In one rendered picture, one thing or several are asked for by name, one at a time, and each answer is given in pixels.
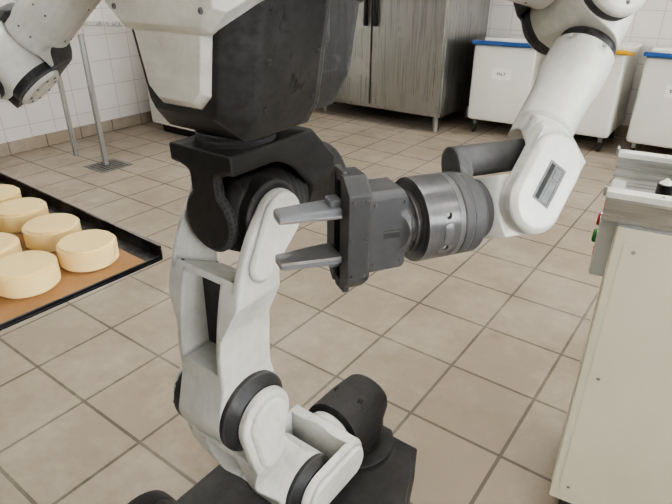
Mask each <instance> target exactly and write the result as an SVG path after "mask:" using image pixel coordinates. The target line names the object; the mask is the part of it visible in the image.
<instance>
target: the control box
mask: <svg viewBox="0 0 672 504"><path fill-rule="evenodd" d="M626 183H627V181H626V180H619V179H613V180H612V181H611V186H609V187H615V188H621V189H625V188H626ZM616 229H617V223H616V222H611V221H605V220H601V217H600V221H599V225H598V231H597V235H596V239H595V243H594V248H593V252H592V258H591V262H590V267H589V268H588V270H589V271H588V272H589V274H594V275H598V276H603V275H604V271H605V267H606V263H607V260H608V256H609V252H610V248H611V244H612V242H611V240H612V239H613V236H614V232H615V230H616Z"/></svg>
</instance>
